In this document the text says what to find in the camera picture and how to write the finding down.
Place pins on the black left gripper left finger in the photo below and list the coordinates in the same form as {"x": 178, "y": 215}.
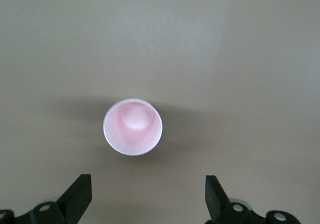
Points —
{"x": 70, "y": 204}

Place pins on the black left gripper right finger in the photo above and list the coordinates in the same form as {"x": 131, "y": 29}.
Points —
{"x": 217, "y": 204}

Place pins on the pink plastic cup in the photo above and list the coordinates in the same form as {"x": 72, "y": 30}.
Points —
{"x": 132, "y": 129}

